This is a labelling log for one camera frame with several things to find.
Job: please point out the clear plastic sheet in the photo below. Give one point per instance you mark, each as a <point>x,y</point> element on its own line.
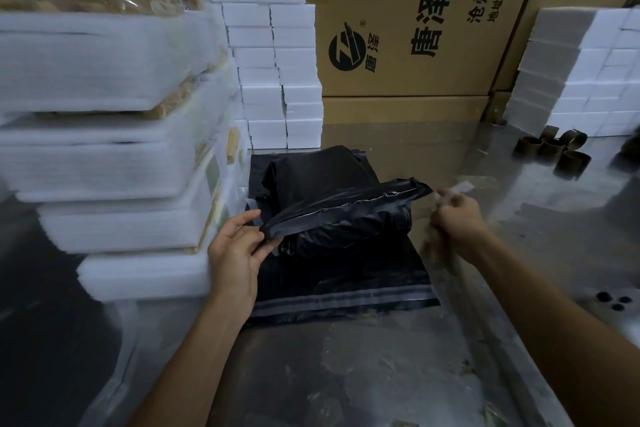
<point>60,341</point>

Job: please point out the large printed cardboard box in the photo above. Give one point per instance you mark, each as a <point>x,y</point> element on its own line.
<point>415,16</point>

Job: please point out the tall stack of white foam blocks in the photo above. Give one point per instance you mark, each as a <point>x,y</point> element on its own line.
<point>272,66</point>

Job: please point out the clear adhesive liner strip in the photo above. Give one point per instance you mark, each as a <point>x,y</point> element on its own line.
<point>457,189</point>

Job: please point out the person's right forearm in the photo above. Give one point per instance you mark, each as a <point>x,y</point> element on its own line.
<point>555,331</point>

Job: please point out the stack of foam-wrapped flat packs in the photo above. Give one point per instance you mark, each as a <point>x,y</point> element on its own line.
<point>110,141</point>

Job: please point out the flat brown cardboard box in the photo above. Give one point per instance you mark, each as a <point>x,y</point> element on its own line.
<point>400,110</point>

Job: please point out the person's right hand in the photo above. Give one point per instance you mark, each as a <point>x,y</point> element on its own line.
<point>462,226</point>

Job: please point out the stack of flat black mailers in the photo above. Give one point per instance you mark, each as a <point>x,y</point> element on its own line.
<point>345,281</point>

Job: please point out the person's left hand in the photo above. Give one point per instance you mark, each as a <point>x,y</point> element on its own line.
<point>232,271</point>

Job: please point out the brown cardboard tape core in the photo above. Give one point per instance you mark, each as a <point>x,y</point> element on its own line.
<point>552,149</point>
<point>575,139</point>
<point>529,146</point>
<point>549,132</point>
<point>574,164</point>

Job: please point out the person's right fingers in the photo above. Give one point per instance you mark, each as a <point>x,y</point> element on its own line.
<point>446,206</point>

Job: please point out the low stack of white foam blocks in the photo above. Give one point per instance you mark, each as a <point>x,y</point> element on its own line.
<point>575,71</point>

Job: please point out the person's left forearm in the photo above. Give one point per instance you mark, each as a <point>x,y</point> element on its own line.
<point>192,371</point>

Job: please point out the black mailer bag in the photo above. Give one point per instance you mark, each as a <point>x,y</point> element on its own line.
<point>345,226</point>

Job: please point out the person's left thumb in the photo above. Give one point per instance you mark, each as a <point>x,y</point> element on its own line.
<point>267,251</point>

